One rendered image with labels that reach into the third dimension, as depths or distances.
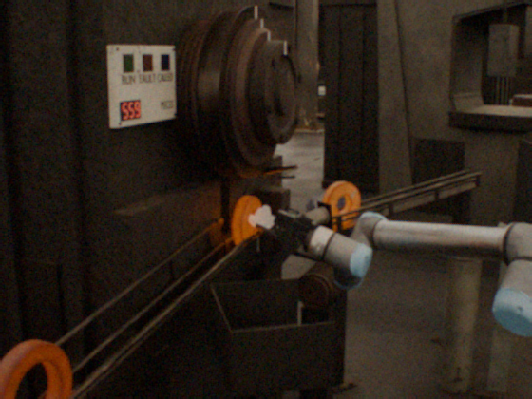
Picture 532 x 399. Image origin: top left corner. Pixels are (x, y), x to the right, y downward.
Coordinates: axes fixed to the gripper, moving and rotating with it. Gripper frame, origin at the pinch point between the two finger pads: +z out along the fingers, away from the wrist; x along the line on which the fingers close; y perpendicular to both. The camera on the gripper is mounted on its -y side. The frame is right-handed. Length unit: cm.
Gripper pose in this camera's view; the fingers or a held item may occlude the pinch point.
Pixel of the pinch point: (248, 218)
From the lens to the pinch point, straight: 188.1
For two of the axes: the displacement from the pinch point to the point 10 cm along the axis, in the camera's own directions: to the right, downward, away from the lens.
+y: 2.9, -9.0, -3.2
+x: -3.7, 2.1, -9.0
